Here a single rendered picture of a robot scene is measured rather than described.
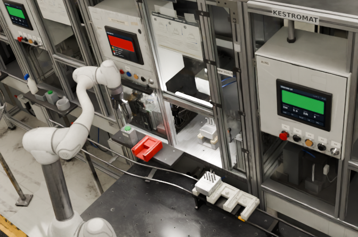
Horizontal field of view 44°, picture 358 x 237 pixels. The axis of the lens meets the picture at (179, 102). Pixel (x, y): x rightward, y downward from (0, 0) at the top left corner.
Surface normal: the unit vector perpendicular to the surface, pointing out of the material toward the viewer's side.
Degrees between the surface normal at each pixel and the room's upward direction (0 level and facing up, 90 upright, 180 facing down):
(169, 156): 0
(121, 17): 90
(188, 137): 0
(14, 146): 0
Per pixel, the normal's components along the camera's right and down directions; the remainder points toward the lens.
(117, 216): -0.16, -0.78
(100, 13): -0.62, 0.56
